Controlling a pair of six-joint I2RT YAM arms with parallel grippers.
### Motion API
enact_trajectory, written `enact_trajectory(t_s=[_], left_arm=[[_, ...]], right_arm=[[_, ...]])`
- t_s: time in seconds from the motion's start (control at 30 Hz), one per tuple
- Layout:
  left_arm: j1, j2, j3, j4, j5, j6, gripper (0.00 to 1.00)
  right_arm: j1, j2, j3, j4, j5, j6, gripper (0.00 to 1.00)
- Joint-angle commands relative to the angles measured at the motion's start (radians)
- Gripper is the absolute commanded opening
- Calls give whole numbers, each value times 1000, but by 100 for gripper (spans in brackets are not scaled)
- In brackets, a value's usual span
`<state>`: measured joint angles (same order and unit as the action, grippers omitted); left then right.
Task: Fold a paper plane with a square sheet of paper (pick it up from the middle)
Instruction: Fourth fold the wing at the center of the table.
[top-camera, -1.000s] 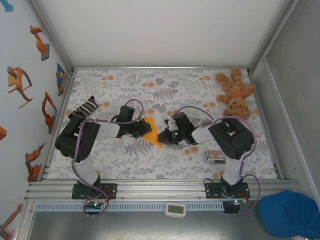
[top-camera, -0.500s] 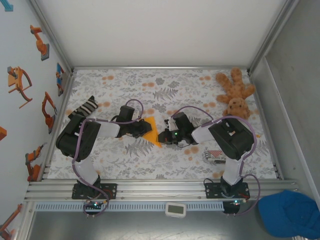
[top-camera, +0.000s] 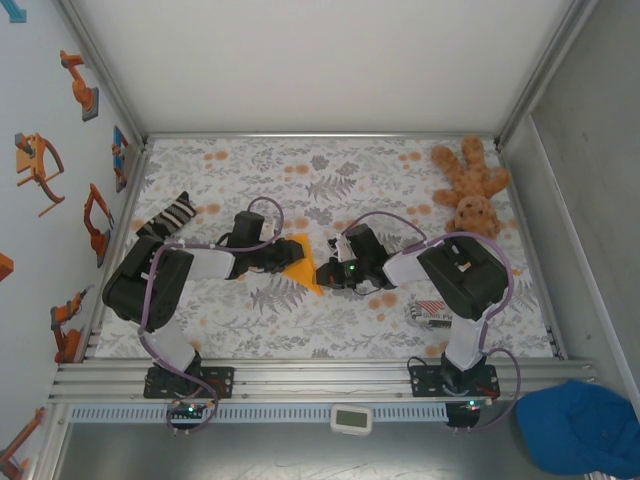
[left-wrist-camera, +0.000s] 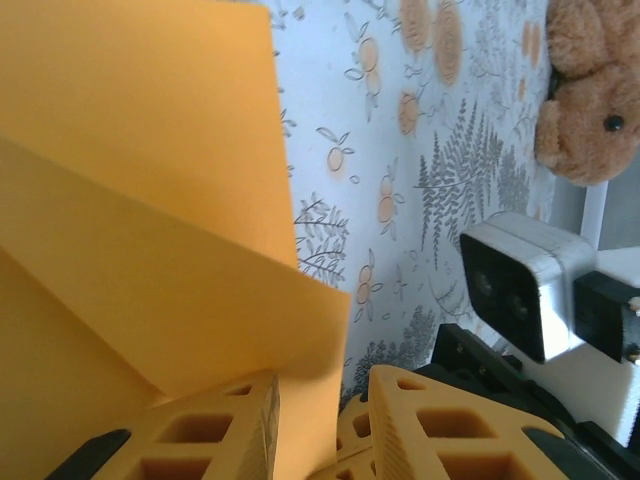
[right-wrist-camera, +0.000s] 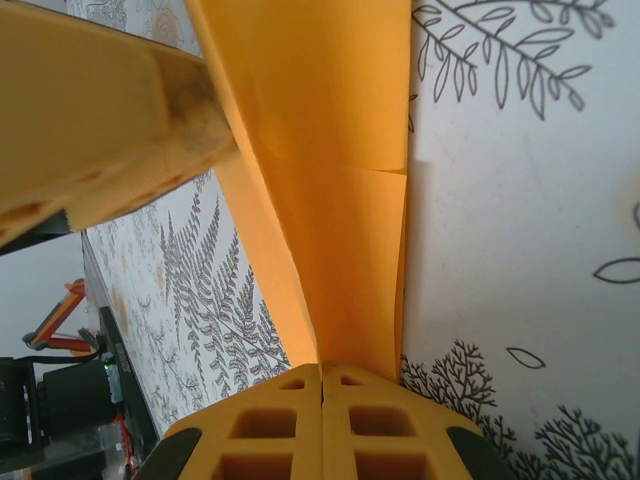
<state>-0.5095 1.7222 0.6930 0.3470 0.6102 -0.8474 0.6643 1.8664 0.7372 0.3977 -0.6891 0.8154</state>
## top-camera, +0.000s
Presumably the thin aluminium frame rail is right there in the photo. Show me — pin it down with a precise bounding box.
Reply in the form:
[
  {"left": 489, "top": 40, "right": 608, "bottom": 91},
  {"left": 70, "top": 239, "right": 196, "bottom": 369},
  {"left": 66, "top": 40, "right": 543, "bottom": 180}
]
[{"left": 143, "top": 131, "right": 502, "bottom": 143}]

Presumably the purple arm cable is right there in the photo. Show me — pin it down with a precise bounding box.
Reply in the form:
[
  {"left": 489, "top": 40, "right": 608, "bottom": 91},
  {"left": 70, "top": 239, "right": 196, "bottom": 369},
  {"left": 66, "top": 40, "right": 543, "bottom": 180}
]
[
  {"left": 138, "top": 195, "right": 287, "bottom": 437},
  {"left": 339, "top": 211, "right": 525, "bottom": 434}
]

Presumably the white slotted cable duct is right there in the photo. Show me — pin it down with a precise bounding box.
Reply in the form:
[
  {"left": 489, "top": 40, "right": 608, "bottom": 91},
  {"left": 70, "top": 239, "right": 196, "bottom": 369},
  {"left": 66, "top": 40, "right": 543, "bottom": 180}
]
[{"left": 67, "top": 403, "right": 450, "bottom": 424}]

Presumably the red white printed packet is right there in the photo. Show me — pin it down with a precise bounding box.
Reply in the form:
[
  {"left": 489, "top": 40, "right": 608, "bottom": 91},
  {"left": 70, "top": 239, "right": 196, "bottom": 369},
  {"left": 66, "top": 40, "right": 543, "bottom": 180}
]
[{"left": 406, "top": 298, "right": 454, "bottom": 330}]

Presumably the wide aluminium mounting rail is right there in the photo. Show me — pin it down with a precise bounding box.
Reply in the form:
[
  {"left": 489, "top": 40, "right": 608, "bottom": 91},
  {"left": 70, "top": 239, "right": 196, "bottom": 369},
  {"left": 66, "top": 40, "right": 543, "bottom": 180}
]
[{"left": 48, "top": 356, "right": 598, "bottom": 404}]

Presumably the blue orange machine wall sticker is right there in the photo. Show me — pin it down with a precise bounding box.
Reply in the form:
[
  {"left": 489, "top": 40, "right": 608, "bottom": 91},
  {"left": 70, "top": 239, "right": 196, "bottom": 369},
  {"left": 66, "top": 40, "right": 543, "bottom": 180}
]
[{"left": 111, "top": 124, "right": 132, "bottom": 194}]

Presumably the orange paper sheet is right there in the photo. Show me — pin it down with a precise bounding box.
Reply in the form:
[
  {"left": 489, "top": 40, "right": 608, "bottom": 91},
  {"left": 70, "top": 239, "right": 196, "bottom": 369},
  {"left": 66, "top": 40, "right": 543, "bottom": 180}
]
[{"left": 283, "top": 232, "right": 327, "bottom": 298}]

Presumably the black white striped sock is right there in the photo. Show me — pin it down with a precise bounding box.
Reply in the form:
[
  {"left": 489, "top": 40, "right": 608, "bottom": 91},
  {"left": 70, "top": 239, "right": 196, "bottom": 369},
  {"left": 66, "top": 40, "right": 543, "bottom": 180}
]
[{"left": 134, "top": 190, "right": 198, "bottom": 239}]

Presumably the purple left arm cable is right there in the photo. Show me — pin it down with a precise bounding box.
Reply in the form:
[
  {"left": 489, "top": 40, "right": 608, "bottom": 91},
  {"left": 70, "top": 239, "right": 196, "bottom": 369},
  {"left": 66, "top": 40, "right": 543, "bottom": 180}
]
[{"left": 138, "top": 195, "right": 287, "bottom": 437}]

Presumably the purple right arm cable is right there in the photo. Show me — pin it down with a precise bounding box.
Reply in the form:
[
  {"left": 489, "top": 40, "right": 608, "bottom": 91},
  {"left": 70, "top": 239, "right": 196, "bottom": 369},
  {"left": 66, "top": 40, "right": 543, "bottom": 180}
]
[{"left": 339, "top": 211, "right": 525, "bottom": 434}]

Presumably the white digital timer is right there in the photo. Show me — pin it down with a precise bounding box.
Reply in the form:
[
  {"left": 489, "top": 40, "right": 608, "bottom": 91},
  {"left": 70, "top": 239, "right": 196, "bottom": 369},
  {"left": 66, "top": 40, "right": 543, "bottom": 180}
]
[{"left": 329, "top": 403, "right": 374, "bottom": 437}]

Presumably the brown teddy bear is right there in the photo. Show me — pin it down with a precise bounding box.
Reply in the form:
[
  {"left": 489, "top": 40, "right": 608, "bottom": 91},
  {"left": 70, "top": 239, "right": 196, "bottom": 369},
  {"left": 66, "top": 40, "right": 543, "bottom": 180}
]
[{"left": 430, "top": 134, "right": 513, "bottom": 240}]

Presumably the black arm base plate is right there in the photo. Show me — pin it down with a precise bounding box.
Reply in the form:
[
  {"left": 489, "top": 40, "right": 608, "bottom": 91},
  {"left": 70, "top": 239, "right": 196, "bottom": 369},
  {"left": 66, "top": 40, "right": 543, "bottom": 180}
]
[
  {"left": 143, "top": 366, "right": 236, "bottom": 400},
  {"left": 409, "top": 364, "right": 500, "bottom": 399}
]

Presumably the blue cloth cap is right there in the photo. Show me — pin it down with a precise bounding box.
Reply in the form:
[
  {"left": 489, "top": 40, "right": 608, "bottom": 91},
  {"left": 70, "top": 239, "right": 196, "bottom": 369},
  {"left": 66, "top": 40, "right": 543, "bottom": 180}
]
[{"left": 514, "top": 379, "right": 640, "bottom": 477}]

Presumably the aluminium frame post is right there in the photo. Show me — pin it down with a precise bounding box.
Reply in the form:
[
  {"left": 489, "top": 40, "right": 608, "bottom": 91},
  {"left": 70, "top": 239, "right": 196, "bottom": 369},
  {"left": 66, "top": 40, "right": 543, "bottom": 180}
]
[
  {"left": 55, "top": 0, "right": 151, "bottom": 151},
  {"left": 493, "top": 0, "right": 601, "bottom": 149}
]

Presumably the floral print table mat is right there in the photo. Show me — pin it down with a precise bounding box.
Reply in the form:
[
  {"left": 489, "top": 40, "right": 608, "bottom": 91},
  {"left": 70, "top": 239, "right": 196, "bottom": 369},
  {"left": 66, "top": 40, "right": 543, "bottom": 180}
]
[{"left": 96, "top": 137, "right": 559, "bottom": 359}]

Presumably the orange claw gripper wall sticker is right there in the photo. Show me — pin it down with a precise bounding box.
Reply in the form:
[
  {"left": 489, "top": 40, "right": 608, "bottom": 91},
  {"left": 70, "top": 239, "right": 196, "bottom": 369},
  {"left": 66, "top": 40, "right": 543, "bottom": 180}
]
[{"left": 13, "top": 131, "right": 67, "bottom": 219}]

